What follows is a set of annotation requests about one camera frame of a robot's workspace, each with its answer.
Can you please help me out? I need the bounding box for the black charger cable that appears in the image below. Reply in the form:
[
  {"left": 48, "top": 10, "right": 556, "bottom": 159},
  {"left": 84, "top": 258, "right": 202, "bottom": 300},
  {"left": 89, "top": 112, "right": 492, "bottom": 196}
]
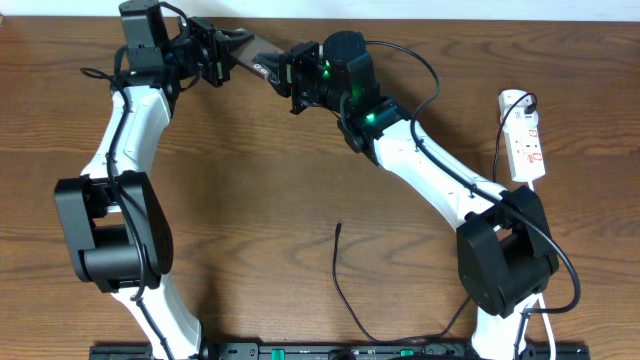
[{"left": 331, "top": 92, "right": 539, "bottom": 346}]

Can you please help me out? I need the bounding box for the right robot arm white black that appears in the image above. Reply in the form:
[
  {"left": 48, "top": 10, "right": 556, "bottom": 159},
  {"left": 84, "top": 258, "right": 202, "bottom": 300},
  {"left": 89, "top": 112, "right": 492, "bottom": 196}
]
[{"left": 250, "top": 31, "right": 559, "bottom": 359}]

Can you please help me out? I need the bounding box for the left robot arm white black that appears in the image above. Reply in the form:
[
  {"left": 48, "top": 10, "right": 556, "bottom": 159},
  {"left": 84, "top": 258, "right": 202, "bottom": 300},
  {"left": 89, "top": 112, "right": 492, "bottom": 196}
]
[{"left": 54, "top": 15, "right": 254, "bottom": 359}]

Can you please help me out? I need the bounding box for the black plug in strip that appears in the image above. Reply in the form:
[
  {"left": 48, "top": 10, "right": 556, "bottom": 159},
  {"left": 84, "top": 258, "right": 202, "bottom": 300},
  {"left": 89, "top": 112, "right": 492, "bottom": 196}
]
[{"left": 524, "top": 102, "right": 537, "bottom": 115}]

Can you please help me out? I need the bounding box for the white power strip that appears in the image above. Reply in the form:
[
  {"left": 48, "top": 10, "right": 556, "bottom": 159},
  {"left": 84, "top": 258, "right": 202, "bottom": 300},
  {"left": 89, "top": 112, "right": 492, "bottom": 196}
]
[{"left": 498, "top": 89, "right": 546, "bottom": 185}]

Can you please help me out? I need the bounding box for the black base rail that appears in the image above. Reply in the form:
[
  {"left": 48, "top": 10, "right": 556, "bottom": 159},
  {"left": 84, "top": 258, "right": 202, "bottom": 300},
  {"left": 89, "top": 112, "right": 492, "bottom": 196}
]
[{"left": 88, "top": 342, "right": 591, "bottom": 360}]

